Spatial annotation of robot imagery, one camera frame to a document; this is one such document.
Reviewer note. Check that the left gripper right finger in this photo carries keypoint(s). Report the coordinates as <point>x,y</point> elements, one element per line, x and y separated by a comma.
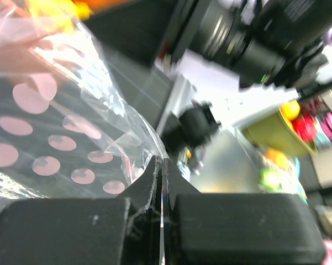
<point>235,228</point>

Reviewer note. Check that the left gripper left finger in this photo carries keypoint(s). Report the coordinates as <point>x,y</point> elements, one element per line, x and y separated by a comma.
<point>120,230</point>

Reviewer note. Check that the pink dotted zip bag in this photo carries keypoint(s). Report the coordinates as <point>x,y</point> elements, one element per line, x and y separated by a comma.
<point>65,129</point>

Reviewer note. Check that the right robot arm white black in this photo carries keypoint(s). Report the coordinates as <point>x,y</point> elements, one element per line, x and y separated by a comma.
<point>282,46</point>

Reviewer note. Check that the olive green bin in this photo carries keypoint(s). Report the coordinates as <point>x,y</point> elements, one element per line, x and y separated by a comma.
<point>274,132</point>

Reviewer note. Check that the black grid mat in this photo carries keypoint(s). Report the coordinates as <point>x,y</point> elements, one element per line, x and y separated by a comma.
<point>146,89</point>

